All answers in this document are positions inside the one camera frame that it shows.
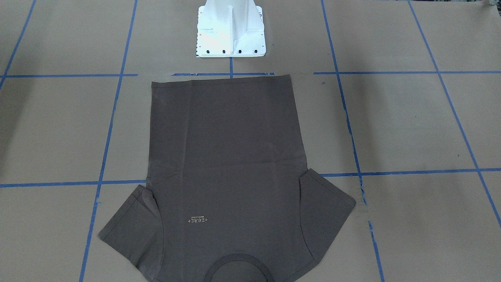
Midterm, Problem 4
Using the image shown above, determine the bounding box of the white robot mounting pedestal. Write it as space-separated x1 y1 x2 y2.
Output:
196 0 267 58

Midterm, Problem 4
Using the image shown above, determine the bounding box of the dark brown t-shirt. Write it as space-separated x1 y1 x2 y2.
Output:
98 75 356 282

